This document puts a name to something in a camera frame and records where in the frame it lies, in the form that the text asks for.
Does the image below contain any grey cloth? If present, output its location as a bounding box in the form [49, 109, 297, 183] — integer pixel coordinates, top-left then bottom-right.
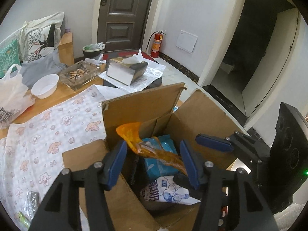
[19, 50, 68, 88]

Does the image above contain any white snack packet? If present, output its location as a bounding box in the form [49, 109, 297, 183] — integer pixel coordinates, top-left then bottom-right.
[140, 175, 201, 205]

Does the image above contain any white tree print cushion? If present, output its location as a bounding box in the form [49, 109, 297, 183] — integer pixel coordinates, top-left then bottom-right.
[28, 24, 56, 58]

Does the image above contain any orange translucent snack packet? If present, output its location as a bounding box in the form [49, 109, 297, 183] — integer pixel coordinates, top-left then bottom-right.
[116, 122, 187, 174]

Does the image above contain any white printed plastic bag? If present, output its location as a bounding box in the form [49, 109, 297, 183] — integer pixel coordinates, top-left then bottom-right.
[0, 64, 36, 129]

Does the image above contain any white plastic sheet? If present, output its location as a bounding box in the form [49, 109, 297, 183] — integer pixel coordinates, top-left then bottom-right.
[84, 58, 166, 94]

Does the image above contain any teal tree print cushion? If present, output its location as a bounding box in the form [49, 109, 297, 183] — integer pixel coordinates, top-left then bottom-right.
[0, 38, 22, 79]

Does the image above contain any red door mat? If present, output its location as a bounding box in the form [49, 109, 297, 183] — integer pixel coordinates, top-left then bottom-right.
[103, 49, 159, 64]

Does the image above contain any blue and brown chocolate bar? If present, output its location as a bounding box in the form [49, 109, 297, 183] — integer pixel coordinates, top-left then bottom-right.
[26, 190, 40, 213]

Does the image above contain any blue snack packet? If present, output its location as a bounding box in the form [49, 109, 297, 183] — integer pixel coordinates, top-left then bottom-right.
[141, 135, 180, 177]

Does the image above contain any dark brown door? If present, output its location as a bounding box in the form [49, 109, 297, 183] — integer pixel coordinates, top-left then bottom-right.
[97, 0, 157, 52]

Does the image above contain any wooden side table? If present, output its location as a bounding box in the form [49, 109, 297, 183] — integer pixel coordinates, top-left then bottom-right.
[58, 32, 74, 65]

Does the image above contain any brown cardboard box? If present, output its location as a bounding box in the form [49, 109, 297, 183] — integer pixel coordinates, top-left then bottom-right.
[62, 82, 249, 231]

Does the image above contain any white wall panel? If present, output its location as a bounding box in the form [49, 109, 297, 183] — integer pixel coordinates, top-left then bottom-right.
[176, 30, 198, 54]

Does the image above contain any pink cartoon printed cloth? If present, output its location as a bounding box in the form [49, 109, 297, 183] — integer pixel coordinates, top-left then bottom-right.
[0, 85, 107, 231]

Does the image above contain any white tree-print cushion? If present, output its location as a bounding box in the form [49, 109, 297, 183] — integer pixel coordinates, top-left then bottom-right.
[19, 12, 65, 63]

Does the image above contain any white bowl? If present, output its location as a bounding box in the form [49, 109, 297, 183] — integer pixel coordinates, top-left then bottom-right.
[31, 74, 59, 99]

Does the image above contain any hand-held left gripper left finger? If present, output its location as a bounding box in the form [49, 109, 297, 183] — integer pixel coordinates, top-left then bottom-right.
[29, 140, 127, 231]

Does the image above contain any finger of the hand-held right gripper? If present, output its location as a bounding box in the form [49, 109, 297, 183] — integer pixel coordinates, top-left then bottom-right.
[195, 131, 271, 164]
[173, 173, 192, 192]

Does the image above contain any green snack packet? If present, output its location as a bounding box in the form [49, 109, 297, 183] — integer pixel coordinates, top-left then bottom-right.
[18, 211, 30, 225]

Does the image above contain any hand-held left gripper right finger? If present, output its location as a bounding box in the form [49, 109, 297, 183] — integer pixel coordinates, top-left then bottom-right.
[180, 140, 277, 231]

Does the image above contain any red fire extinguisher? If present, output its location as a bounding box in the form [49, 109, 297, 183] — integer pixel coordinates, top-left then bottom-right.
[147, 30, 166, 58]

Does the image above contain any metal tissue box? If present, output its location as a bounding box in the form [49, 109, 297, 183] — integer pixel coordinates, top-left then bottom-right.
[106, 48, 149, 86]

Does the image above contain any glass ashtray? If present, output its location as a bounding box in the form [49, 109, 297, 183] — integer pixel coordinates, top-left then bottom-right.
[59, 60, 101, 90]

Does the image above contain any trash bin with green bag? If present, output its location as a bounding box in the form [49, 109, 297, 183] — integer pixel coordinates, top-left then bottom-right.
[82, 43, 105, 59]

